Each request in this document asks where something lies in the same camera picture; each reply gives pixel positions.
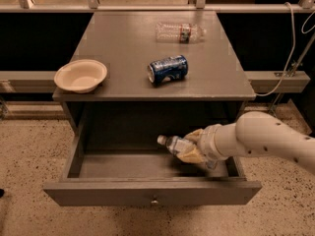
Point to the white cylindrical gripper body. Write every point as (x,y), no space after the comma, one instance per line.
(207,145)

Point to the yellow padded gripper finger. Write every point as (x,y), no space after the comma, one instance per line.
(191,155)
(194,136)

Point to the blue plastic bottle white cap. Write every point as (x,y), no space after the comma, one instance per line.
(176,145)

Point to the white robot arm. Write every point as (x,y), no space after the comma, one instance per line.
(254,134)

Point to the grey open top drawer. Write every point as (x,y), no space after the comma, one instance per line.
(115,159)

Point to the clear plastic water bottle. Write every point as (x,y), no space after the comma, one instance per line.
(179,32)

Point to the grey wooden nightstand cabinet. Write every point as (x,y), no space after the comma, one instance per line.
(125,42)

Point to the crushed blue soda can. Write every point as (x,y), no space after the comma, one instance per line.
(175,68)

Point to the white paper bowl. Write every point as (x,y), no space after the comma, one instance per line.
(80,76)

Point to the metal railing frame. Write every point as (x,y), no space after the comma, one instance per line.
(27,52)

